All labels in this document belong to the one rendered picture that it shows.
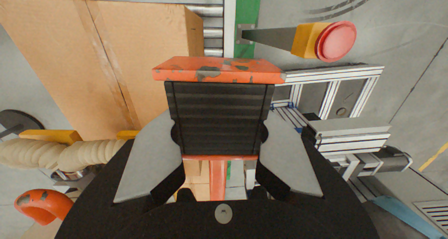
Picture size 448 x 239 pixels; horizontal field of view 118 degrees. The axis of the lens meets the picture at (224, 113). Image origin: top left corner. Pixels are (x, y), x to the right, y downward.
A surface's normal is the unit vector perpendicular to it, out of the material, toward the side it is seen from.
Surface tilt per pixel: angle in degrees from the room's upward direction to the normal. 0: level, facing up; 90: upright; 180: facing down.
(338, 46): 0
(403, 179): 90
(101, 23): 0
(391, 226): 90
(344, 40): 0
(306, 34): 90
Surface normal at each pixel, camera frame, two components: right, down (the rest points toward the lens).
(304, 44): -1.00, 0.00
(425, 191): -0.08, -0.85
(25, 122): 0.04, 0.52
